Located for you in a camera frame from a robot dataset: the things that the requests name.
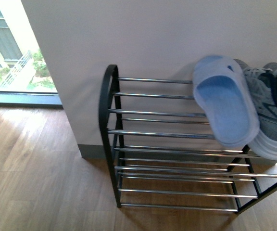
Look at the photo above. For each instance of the white slide sandal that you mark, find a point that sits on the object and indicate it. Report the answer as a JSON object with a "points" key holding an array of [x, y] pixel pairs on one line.
{"points": [[221, 90]]}

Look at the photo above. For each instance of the grey sneaker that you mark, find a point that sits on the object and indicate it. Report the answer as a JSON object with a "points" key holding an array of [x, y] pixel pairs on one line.
{"points": [[262, 84]]}

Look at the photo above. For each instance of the black metal shoe rack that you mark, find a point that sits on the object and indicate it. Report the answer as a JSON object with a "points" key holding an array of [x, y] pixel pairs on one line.
{"points": [[161, 153]]}

